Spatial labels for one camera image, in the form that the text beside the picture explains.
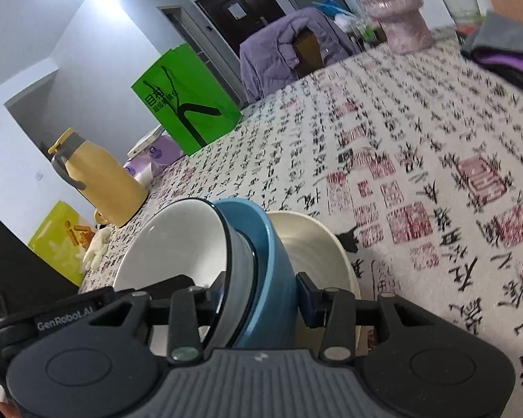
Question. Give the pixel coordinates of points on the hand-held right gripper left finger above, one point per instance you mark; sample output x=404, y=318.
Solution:
x=191, y=313

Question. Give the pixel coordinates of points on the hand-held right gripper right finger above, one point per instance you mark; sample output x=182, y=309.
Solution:
x=307, y=300

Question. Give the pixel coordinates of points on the blue bowl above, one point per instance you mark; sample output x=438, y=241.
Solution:
x=274, y=278

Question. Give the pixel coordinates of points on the cream round plate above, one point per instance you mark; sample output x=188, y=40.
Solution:
x=314, y=244

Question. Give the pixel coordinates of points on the white black-rimmed bowl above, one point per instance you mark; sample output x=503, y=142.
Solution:
x=170, y=244

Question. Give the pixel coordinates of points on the black flat panel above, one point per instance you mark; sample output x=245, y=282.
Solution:
x=17, y=265

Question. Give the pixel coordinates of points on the white rubber glove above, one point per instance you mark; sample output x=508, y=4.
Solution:
x=96, y=248

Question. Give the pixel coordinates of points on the yellow-green snack bag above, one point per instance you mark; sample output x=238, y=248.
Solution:
x=56, y=235

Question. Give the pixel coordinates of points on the yellow thermos jug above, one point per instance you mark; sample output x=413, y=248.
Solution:
x=109, y=183

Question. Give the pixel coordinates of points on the purple tissue pack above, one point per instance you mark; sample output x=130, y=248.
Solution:
x=157, y=156

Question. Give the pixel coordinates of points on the white flat box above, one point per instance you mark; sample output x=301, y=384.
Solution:
x=146, y=141

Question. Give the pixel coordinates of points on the calligraphy print tablecloth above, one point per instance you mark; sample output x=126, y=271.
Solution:
x=418, y=139

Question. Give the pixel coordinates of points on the green paper bag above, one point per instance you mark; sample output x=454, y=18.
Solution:
x=191, y=91

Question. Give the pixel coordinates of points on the purple puffer jacket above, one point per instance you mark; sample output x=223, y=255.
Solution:
x=266, y=61

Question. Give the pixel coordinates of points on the brown wooden chair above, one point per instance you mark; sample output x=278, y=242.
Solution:
x=309, y=50

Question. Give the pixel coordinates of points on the metal trolley rack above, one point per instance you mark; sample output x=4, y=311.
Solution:
x=366, y=32

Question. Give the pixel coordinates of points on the grey interior doorway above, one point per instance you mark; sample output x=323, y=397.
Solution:
x=187, y=30

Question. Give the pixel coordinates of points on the white plastic bag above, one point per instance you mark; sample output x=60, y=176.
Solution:
x=344, y=19

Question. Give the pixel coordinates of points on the blue plastic bag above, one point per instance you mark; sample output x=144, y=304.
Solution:
x=329, y=6

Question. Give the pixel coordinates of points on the pink textured vase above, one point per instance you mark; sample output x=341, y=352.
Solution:
x=401, y=17

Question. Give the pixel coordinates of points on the white paper notice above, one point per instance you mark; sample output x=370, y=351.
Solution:
x=235, y=11

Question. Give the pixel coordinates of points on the dark brown entrance door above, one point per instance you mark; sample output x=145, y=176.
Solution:
x=218, y=13

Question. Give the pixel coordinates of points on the clear drinking glass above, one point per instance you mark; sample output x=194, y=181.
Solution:
x=462, y=8

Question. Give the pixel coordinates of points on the grey and purple cloth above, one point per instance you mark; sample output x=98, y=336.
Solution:
x=505, y=35

